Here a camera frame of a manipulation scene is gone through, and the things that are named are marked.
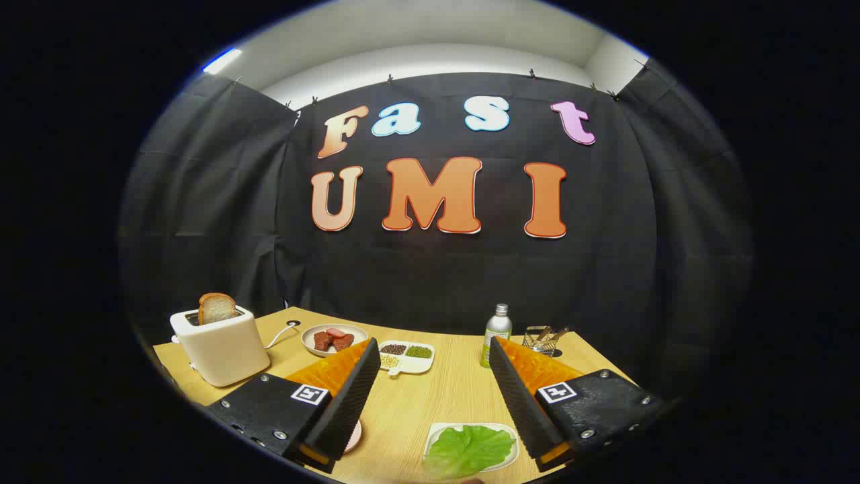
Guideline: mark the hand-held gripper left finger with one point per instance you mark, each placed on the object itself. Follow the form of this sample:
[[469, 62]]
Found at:
[[349, 396]]

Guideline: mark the pile of dark beans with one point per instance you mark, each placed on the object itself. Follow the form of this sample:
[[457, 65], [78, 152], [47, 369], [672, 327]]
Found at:
[[394, 349]]

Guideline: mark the round white plate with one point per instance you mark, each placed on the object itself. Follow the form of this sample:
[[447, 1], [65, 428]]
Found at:
[[309, 343]]

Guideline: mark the green lettuce leaf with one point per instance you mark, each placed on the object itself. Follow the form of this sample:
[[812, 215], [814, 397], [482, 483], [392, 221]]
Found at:
[[470, 450]]

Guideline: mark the green and silver bottle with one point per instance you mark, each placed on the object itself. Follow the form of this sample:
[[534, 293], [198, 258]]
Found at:
[[497, 329]]

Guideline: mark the brown meat piece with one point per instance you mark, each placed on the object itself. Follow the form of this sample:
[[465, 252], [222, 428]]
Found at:
[[322, 341], [342, 342]]

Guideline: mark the divided white dish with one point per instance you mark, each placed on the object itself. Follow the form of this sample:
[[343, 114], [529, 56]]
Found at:
[[420, 365]]

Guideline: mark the ceiling light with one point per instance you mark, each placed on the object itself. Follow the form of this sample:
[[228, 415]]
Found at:
[[222, 60]]

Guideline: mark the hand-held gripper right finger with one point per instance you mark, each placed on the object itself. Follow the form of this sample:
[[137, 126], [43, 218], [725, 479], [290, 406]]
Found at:
[[517, 396]]

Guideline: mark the white rectangular plate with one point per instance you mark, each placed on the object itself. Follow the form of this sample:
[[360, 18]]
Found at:
[[443, 427]]

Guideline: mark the pink plate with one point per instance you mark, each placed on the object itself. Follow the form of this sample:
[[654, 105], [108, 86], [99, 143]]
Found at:
[[354, 437]]

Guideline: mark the toasted bread slice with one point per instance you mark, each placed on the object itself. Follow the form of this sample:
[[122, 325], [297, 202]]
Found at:
[[216, 309]]

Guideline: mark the pile of green beans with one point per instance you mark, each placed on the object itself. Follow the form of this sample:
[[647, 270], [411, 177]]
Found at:
[[418, 351]]

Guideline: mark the white toaster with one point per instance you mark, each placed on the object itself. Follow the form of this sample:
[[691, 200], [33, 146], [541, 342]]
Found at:
[[222, 349]]

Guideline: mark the pile of yellow soybeans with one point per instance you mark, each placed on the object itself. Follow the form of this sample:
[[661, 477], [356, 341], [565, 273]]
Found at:
[[390, 361]]

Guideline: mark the black backdrop cloth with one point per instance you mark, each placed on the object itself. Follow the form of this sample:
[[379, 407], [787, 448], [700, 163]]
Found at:
[[457, 269]]

